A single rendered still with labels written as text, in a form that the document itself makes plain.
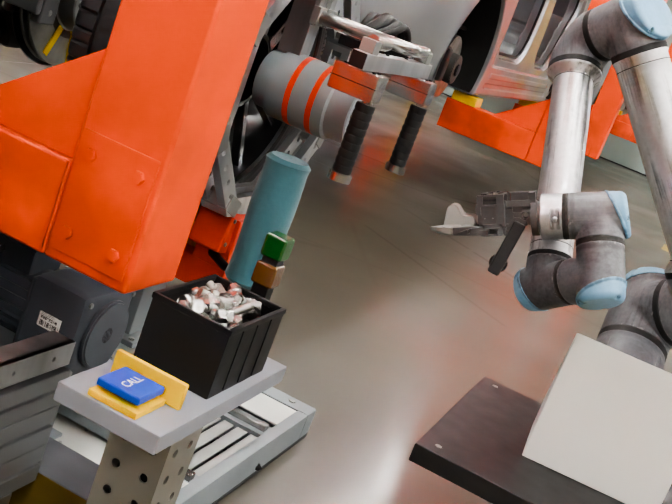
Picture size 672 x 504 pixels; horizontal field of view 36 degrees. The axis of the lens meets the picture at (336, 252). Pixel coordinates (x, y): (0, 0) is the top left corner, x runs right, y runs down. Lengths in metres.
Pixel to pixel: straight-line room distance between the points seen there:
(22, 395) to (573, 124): 1.21
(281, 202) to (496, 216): 0.42
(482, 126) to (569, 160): 3.55
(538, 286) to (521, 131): 3.65
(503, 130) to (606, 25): 3.46
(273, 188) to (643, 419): 0.89
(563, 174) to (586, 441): 0.55
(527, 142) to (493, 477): 3.72
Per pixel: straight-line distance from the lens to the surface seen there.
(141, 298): 2.25
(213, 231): 2.10
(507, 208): 2.06
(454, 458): 2.12
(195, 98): 1.59
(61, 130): 1.71
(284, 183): 1.95
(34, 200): 1.73
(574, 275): 2.01
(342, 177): 1.88
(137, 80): 1.62
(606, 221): 2.01
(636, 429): 2.25
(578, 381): 2.22
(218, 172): 1.95
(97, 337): 2.00
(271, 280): 1.74
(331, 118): 2.02
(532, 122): 5.69
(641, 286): 2.36
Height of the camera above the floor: 1.09
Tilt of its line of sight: 14 degrees down
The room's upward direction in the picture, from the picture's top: 21 degrees clockwise
